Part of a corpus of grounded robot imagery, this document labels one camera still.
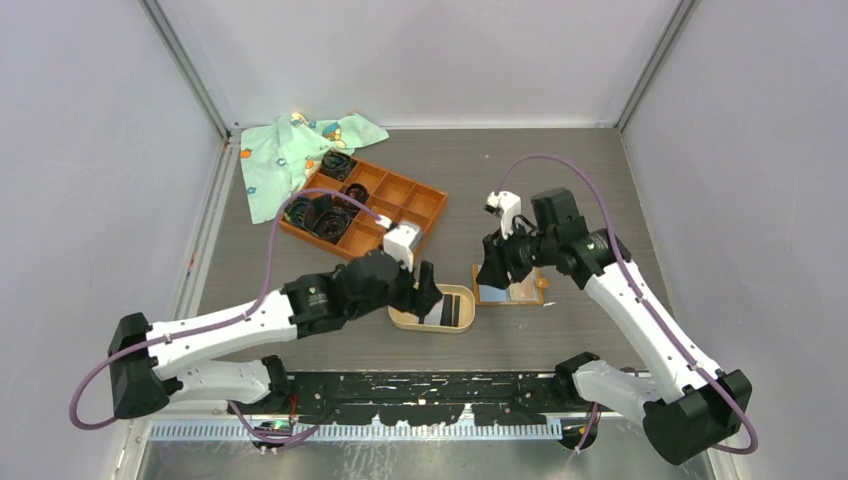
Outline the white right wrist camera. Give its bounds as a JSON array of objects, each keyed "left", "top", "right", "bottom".
[{"left": 484, "top": 191, "right": 521, "bottom": 240}]

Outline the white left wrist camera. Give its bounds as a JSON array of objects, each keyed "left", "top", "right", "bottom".
[{"left": 382, "top": 221, "right": 423, "bottom": 271}]

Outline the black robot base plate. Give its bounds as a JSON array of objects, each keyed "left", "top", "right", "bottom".
[{"left": 238, "top": 371, "right": 590, "bottom": 427}]

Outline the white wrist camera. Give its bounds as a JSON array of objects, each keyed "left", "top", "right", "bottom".
[
  {"left": 484, "top": 191, "right": 521, "bottom": 240},
  {"left": 382, "top": 221, "right": 423, "bottom": 271}
]

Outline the white slotted cable duct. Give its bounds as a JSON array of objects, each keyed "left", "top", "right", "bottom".
[{"left": 147, "top": 418, "right": 562, "bottom": 442}]

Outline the green patterned cloth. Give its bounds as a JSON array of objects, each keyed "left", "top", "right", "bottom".
[{"left": 240, "top": 113, "right": 389, "bottom": 225}]

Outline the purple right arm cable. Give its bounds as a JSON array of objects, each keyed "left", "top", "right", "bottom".
[{"left": 496, "top": 154, "right": 760, "bottom": 457}]

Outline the black rolled belt large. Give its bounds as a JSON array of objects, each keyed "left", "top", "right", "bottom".
[{"left": 304, "top": 194, "right": 356, "bottom": 244}]

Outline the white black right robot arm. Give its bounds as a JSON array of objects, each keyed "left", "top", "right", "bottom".
[{"left": 476, "top": 188, "right": 752, "bottom": 465}]

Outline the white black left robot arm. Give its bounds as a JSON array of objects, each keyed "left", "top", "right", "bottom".
[{"left": 107, "top": 249, "right": 442, "bottom": 419}]

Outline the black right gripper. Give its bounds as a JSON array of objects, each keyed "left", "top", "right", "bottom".
[{"left": 477, "top": 217, "right": 559, "bottom": 289}]

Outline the orange leather card holder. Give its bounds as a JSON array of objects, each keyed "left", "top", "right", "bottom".
[{"left": 471, "top": 264, "right": 549, "bottom": 306}]

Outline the black rolled belt middle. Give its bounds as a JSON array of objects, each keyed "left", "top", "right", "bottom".
[{"left": 345, "top": 183, "right": 369, "bottom": 205}]

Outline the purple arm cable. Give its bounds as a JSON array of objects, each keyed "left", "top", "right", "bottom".
[
  {"left": 496, "top": 154, "right": 760, "bottom": 457},
  {"left": 68, "top": 188, "right": 399, "bottom": 453}
]

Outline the black rolled belt top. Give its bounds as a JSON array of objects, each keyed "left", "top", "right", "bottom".
[{"left": 320, "top": 150, "right": 357, "bottom": 182}]

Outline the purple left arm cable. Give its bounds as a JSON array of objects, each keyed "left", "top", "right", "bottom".
[{"left": 68, "top": 188, "right": 399, "bottom": 453}]

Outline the gold VIP credit card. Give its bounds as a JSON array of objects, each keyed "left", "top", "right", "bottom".
[{"left": 507, "top": 270, "right": 539, "bottom": 303}]

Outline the orange wooden compartment tray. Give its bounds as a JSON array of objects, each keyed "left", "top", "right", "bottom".
[{"left": 279, "top": 156, "right": 448, "bottom": 260}]

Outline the cream oval plastic tray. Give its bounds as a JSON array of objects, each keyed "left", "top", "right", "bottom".
[{"left": 388, "top": 284, "right": 476, "bottom": 333}]

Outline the black rolled belt left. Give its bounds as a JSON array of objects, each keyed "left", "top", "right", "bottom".
[{"left": 282, "top": 197, "right": 312, "bottom": 230}]

